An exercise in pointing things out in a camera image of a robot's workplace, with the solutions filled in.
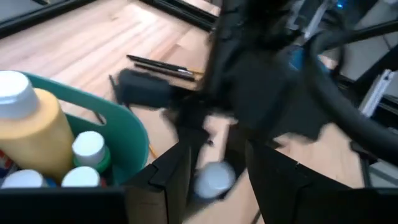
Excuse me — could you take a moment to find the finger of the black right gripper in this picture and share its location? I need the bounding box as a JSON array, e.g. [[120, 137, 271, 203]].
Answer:
[[114, 68, 216, 129]]

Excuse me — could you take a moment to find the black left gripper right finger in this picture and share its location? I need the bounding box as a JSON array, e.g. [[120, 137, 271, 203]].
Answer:
[[245, 139, 398, 224]]

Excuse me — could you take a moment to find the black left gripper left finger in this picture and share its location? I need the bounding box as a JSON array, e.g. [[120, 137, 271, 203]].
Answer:
[[0, 138, 208, 224]]

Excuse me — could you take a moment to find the small turquoise paint bottle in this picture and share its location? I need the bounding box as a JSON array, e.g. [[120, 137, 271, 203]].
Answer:
[[192, 161, 239, 202]]

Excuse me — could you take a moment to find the small red paint bottle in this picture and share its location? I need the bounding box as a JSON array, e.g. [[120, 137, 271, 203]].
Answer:
[[60, 166, 108, 189]]

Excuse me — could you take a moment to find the small green paint bottle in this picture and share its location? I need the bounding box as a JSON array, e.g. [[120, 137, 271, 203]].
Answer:
[[72, 130, 112, 174]]

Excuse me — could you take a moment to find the small cobalt blue paint bottle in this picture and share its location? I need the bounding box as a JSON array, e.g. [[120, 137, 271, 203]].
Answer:
[[1, 169, 58, 189]]

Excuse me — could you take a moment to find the large yellow paint bottle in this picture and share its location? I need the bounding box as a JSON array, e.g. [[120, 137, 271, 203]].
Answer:
[[0, 70, 76, 184]]

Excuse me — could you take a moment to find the teal plastic caddy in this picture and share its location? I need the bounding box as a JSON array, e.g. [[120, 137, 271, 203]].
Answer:
[[0, 71, 150, 188]]

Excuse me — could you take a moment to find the silver aluminium bracket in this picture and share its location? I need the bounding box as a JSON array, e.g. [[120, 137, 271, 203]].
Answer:
[[359, 68, 396, 118]]

